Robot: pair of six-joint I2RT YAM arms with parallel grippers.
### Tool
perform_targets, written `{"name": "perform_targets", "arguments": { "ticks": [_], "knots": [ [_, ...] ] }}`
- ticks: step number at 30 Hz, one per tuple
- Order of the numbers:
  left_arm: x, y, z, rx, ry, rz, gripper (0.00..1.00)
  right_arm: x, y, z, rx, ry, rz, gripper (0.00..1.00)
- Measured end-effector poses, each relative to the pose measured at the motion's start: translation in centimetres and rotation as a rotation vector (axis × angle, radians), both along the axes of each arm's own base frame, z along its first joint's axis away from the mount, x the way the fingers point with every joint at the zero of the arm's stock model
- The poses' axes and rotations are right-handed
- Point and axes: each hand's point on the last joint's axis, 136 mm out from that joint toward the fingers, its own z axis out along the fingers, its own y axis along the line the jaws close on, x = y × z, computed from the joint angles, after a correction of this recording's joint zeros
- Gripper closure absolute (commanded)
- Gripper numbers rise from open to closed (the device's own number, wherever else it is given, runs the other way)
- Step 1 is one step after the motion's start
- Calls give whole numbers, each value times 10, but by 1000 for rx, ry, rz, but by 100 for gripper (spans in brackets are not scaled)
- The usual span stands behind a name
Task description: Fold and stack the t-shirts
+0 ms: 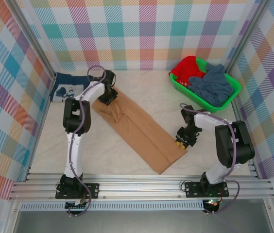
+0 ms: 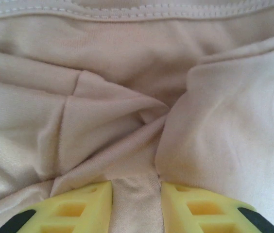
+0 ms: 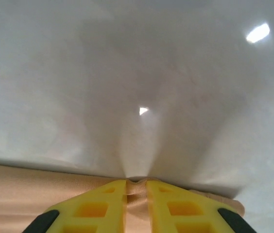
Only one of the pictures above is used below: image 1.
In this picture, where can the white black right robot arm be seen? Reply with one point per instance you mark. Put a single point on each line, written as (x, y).
(234, 143)

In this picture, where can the tan t-shirt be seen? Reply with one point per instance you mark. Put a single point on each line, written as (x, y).
(137, 131)

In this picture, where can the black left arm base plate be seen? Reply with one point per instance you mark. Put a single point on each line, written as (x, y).
(92, 189)

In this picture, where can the green plastic basket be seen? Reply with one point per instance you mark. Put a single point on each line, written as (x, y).
(235, 85)

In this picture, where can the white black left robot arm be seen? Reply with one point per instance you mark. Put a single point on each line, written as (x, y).
(73, 150)

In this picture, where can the blue-grey t-shirt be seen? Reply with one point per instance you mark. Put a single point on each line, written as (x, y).
(212, 85)

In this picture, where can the small control board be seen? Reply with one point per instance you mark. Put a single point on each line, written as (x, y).
(75, 205)
(212, 205)

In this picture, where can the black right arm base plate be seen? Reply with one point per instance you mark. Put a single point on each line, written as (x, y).
(193, 189)

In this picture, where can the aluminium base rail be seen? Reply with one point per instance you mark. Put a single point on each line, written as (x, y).
(139, 187)

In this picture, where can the aluminium side rail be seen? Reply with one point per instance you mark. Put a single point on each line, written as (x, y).
(251, 167)

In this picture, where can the aluminium frame post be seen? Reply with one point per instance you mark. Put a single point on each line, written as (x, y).
(33, 40)
(247, 36)

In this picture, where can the red t-shirt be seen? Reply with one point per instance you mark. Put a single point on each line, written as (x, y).
(185, 69)

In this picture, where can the navy t-shirt with white print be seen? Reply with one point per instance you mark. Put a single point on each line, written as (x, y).
(61, 82)

